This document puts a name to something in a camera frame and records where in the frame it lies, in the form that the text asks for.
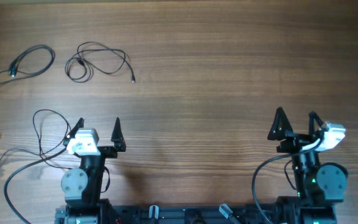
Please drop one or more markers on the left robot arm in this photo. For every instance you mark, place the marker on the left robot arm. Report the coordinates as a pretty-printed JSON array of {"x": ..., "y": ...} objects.
[{"x": 83, "y": 186}]

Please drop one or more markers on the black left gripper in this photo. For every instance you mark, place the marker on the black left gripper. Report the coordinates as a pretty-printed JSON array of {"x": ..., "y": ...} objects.
[{"x": 110, "y": 152}]

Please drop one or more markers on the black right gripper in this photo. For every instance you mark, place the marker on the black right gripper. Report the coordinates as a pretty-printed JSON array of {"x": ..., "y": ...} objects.
[{"x": 296, "y": 140}]

